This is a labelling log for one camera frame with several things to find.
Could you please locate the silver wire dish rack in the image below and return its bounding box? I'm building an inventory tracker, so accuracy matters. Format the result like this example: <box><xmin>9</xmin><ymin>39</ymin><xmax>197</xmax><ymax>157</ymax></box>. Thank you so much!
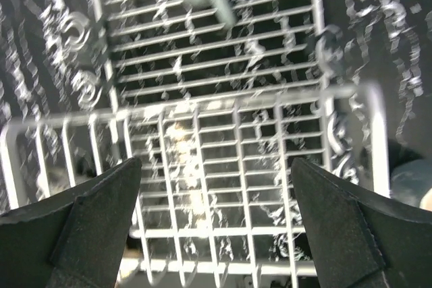
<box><xmin>0</xmin><ymin>0</ymin><xmax>392</xmax><ymax>288</ymax></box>

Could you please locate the black marble pattern mat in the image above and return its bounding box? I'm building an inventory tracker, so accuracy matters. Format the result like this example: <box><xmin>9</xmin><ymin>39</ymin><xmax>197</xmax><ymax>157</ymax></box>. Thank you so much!
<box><xmin>1</xmin><ymin>0</ymin><xmax>431</xmax><ymax>157</ymax></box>

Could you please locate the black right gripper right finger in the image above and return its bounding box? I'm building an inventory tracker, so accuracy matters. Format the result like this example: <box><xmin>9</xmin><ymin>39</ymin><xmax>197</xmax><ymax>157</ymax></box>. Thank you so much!
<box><xmin>291</xmin><ymin>158</ymin><xmax>431</xmax><ymax>287</ymax></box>

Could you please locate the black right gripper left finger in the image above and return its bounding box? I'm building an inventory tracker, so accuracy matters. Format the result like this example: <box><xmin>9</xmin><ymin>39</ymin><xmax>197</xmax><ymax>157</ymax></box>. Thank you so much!
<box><xmin>1</xmin><ymin>158</ymin><xmax>141</xmax><ymax>287</ymax></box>

